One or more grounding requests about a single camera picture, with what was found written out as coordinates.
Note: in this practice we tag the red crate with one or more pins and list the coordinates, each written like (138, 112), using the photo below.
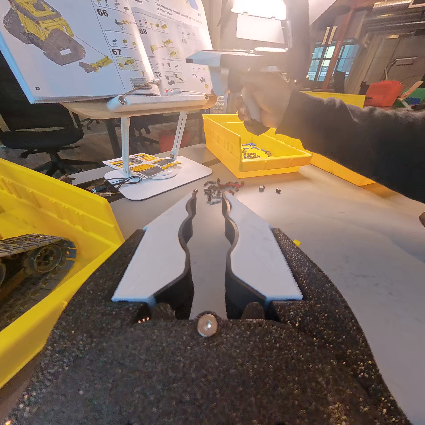
(172, 139)

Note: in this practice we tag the white book stand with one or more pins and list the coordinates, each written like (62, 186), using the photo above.
(149, 103)

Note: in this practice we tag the person's right hand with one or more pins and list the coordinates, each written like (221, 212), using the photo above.
(272, 96)

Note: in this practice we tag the bright light panel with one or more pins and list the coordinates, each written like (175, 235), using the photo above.
(262, 20)

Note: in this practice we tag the empty yellow storage bin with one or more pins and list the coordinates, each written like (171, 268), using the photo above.
(342, 171)

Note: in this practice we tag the white rounded board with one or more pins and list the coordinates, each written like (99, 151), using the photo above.
(186, 179)

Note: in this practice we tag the far yellow bin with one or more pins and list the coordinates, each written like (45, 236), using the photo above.
(332, 98)

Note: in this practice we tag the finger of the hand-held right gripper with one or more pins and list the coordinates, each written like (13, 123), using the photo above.
(207, 58)

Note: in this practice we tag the pile of small toy parts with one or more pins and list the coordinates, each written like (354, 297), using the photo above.
(220, 189)

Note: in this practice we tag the blue black bricks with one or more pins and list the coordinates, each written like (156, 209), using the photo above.
(255, 152)

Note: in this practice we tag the open instruction booklet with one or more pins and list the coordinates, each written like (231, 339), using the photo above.
(83, 49)

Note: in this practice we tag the yellow bin with parts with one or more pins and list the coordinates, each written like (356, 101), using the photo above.
(225, 146)

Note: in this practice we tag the printed sticker sheet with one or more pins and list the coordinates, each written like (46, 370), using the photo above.
(146, 162)

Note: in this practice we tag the grey desk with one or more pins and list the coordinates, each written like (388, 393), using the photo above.
(332, 249)

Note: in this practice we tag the yellow bin with toy vehicle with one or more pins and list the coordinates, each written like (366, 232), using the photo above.
(49, 206)

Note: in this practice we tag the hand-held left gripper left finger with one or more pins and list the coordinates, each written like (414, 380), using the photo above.
(152, 262)

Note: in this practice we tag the toy kit cardboard box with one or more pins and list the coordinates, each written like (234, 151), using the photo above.
(220, 104)

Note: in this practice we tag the orange red bag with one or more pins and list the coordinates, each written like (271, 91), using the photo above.
(381, 93)

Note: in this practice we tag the yellow tracked toy vehicle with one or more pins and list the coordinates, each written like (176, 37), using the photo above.
(43, 259)

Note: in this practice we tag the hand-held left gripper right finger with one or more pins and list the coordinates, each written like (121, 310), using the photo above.
(262, 262)

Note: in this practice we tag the black office chair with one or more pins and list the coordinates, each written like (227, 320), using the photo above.
(39, 132)

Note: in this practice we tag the person's right forearm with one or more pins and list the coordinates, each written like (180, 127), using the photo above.
(365, 142)

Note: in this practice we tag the building window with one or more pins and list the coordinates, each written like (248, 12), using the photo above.
(332, 63)

